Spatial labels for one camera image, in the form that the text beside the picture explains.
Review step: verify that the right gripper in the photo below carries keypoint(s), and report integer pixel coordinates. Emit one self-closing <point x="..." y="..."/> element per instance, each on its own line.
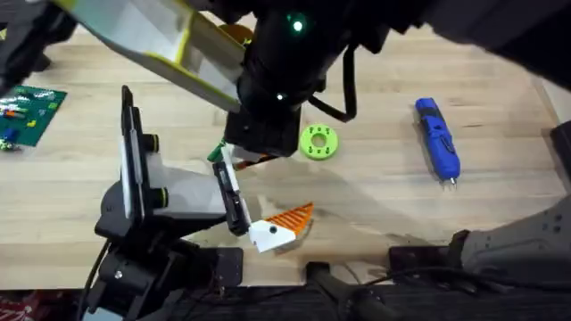
<point x="285" y="58"/>

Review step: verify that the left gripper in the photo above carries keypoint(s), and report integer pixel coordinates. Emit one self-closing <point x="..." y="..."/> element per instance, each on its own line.
<point x="187" y="191"/>

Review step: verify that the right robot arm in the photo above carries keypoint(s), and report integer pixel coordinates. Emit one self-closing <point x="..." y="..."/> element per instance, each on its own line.
<point x="513" y="249"/>

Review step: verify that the blue electric screwdriver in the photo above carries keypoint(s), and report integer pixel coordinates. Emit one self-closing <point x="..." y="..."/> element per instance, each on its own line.
<point x="439" y="138"/>

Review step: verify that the green disc with holes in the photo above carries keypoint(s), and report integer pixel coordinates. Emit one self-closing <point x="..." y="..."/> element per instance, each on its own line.
<point x="310" y="149"/>

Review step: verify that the left wrist black plate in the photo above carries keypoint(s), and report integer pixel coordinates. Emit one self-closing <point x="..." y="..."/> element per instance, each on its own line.
<point x="130" y="147"/>

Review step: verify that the green board with toy blocks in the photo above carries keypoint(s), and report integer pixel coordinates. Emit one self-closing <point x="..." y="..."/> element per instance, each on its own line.
<point x="31" y="120"/>

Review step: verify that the red patterned cloth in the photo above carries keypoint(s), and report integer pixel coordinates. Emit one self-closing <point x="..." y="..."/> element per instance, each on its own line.
<point x="27" y="307"/>

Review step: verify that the black box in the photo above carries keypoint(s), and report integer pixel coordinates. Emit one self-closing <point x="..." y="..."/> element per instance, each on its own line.
<point x="563" y="147"/>

